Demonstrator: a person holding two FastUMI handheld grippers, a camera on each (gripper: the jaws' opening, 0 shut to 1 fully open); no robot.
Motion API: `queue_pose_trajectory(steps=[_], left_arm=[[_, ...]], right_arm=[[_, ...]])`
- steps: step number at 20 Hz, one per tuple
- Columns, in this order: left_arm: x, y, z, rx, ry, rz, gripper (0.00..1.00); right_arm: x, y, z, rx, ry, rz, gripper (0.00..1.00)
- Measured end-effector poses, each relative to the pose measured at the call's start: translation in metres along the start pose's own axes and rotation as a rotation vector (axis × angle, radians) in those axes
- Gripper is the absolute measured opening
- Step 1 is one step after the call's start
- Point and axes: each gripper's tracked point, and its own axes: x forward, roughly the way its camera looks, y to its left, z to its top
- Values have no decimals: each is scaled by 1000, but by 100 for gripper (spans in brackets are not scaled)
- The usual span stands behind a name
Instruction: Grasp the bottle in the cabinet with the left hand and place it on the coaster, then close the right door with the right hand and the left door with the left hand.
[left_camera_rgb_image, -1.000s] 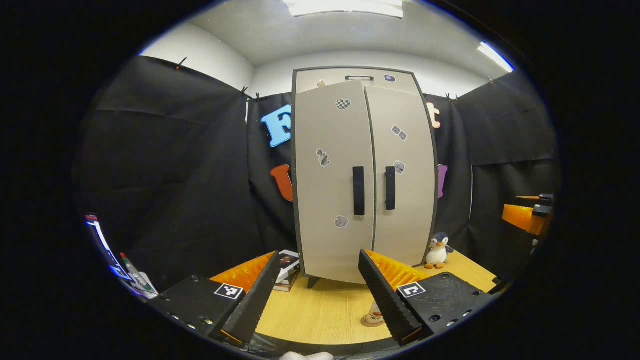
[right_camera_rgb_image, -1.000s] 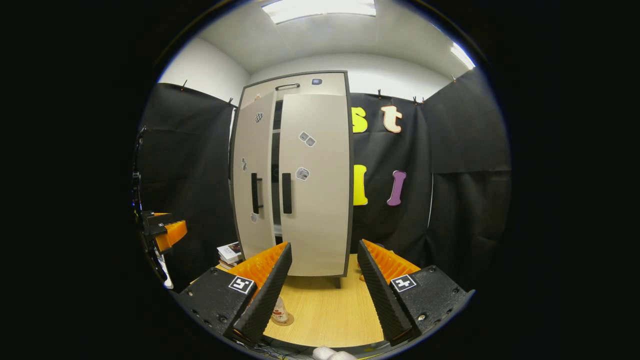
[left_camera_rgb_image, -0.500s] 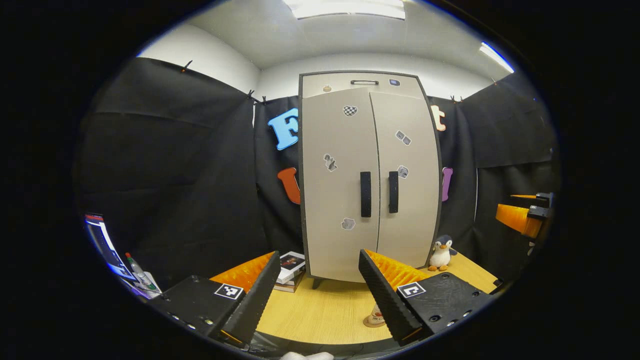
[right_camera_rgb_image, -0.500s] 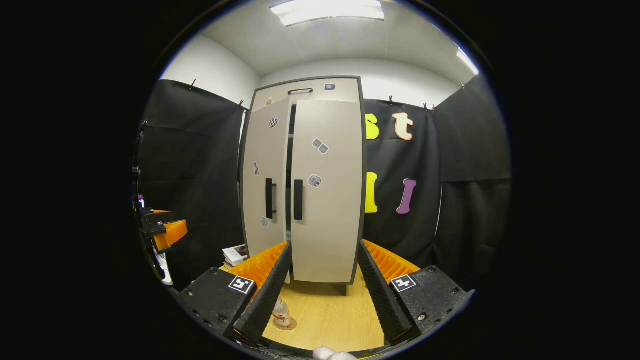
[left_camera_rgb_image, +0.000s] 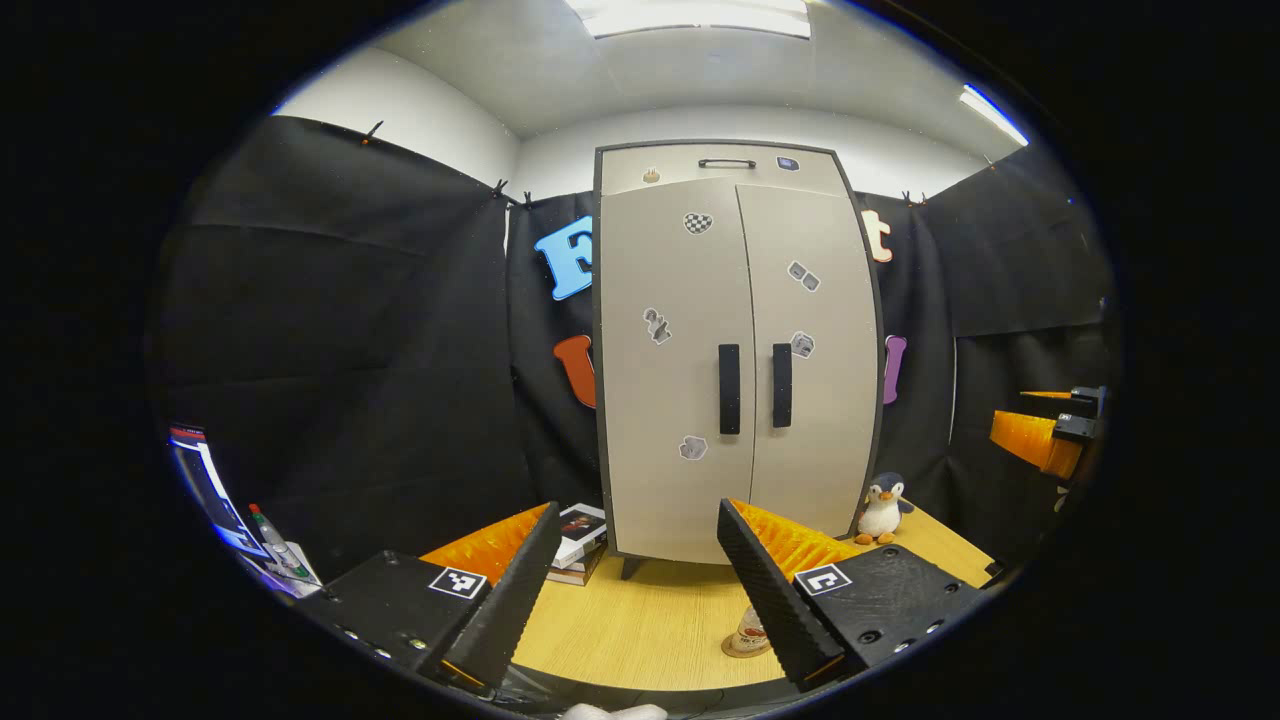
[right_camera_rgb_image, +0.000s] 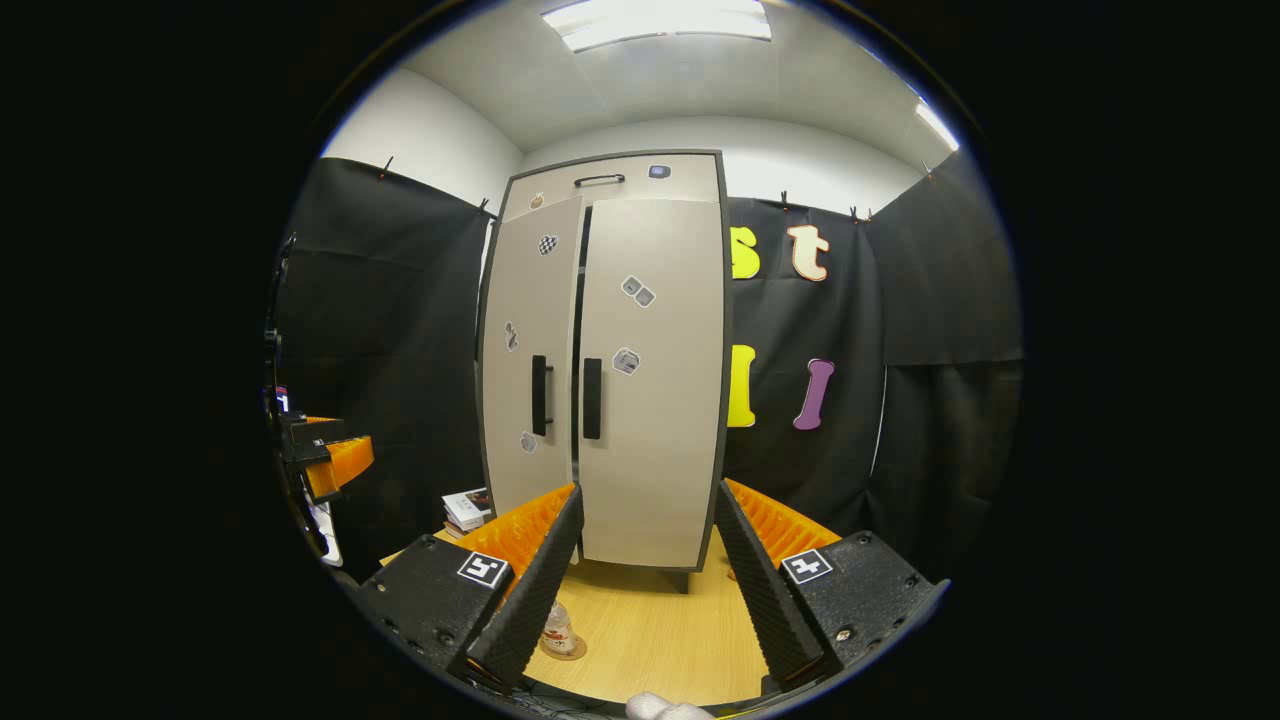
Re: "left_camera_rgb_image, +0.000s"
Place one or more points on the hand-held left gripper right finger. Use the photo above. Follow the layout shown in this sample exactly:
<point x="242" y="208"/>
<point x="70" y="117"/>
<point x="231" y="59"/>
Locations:
<point x="770" y="600"/>

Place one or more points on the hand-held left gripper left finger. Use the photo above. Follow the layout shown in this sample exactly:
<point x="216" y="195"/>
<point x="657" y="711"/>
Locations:
<point x="505" y="600"/>

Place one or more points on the large ceiling light panel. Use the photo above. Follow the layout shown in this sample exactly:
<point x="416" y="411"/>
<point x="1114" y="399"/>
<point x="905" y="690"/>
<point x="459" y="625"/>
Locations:
<point x="690" y="16"/>

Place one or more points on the grey cabinet door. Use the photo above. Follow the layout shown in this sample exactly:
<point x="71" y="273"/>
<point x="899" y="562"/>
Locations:
<point x="670" y="400"/>
<point x="820" y="400"/>

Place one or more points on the white covered book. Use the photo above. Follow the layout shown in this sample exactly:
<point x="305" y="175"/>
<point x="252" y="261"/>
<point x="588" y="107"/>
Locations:
<point x="582" y="528"/>

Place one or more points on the grey cabinet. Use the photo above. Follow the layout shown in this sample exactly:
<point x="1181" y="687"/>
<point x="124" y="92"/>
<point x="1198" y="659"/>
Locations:
<point x="630" y="568"/>

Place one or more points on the narrow ceiling light panel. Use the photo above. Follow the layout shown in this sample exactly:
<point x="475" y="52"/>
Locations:
<point x="993" y="114"/>

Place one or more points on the penguin plush toy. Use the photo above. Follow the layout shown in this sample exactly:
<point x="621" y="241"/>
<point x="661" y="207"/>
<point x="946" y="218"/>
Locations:
<point x="882" y="512"/>

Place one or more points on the small green capped bottle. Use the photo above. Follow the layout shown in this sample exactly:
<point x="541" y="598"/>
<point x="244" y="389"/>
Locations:
<point x="272" y="540"/>

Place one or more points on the clear plastic bottle red label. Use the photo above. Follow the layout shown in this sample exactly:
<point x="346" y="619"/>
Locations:
<point x="752" y="628"/>

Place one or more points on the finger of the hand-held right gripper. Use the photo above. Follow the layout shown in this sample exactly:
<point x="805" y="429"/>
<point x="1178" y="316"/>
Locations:
<point x="1030" y="438"/>
<point x="1075" y="403"/>

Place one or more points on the grey cabinet drawer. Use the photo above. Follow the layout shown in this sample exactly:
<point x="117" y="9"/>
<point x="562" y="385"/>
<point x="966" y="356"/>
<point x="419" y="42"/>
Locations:
<point x="700" y="178"/>

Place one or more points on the computer monitor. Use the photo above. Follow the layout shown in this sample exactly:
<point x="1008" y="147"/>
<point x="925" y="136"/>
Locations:
<point x="215" y="495"/>

